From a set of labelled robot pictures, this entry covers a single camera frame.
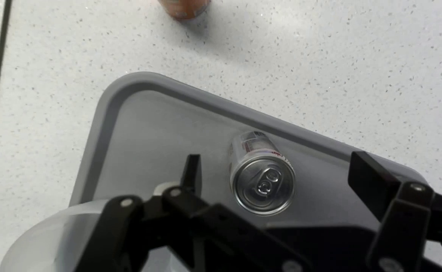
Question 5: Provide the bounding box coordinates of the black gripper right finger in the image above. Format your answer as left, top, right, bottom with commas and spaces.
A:
348, 152, 442, 272

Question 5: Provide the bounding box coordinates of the silver soda can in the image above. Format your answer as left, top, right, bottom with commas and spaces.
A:
230, 132, 297, 215

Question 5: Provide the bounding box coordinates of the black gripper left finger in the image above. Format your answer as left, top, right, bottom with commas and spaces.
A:
76, 155, 262, 272

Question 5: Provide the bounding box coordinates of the clear plastic bowl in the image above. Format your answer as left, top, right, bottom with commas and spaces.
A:
0, 199, 192, 272

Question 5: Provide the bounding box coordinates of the orange soda can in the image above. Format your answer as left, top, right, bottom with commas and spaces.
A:
158, 0, 211, 22

